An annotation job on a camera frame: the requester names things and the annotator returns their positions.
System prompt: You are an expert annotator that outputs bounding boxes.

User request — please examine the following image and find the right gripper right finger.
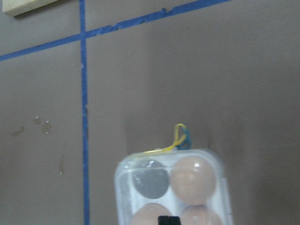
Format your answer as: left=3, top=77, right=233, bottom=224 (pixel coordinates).
left=169, top=216, right=180, bottom=225

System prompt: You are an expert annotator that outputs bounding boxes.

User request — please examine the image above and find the brown egg in box front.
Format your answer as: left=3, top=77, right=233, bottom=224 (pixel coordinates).
left=180, top=205, right=223, bottom=225

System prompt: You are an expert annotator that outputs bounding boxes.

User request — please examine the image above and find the wooden cutting board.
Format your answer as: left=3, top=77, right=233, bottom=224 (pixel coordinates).
left=2, top=0, right=57, bottom=17

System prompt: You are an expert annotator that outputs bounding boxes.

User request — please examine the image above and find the brown egg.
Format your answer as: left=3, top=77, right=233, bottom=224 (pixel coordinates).
left=130, top=203, right=172, bottom=225
left=170, top=156, right=216, bottom=205
left=180, top=205, right=223, bottom=225

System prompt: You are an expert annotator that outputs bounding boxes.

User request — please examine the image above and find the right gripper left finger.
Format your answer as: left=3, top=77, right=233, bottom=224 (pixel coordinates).
left=157, top=216, right=169, bottom=225

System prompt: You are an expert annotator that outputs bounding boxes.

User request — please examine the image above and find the clear plastic egg box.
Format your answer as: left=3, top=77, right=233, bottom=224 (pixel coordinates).
left=113, top=123, right=234, bottom=225

